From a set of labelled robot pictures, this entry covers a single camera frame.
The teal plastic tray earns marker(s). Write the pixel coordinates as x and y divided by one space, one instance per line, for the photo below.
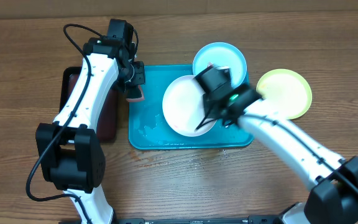
148 129

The white plate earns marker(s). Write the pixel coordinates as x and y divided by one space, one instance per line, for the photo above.
183 108

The yellow-green plate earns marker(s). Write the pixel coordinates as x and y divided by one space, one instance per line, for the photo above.
287 90

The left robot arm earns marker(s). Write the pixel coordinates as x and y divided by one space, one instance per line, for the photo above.
70 154

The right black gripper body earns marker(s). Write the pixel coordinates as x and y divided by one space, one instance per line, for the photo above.
214 102

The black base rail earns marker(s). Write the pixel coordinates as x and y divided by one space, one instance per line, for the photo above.
251 219

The light blue plate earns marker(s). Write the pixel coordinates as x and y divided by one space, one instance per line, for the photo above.
221 54

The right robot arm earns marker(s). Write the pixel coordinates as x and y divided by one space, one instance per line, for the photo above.
331 179

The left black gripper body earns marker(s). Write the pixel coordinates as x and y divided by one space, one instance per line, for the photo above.
137 76

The black rectangular tray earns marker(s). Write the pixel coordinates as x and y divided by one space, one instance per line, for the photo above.
107 122

